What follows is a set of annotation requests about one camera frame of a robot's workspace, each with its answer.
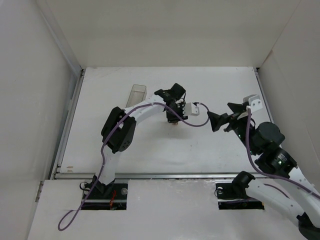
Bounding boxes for clear plastic drawer box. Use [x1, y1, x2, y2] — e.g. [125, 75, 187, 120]
[126, 84, 147, 108]

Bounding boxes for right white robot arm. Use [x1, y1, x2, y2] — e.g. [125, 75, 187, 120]
[207, 102, 320, 240]

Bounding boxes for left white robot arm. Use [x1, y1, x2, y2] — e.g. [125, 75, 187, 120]
[92, 83, 187, 196]

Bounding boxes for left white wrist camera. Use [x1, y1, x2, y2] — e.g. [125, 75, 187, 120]
[182, 102, 200, 117]

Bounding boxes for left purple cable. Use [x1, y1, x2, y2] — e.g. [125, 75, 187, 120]
[57, 101, 212, 231]

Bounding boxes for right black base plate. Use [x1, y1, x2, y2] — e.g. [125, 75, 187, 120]
[214, 182, 265, 210]

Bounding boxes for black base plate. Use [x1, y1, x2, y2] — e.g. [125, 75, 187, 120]
[80, 182, 129, 211]
[214, 182, 265, 210]

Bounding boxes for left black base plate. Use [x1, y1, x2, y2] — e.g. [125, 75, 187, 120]
[80, 182, 129, 211]

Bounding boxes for aluminium front rail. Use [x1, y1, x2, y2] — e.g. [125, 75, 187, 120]
[53, 172, 292, 180]

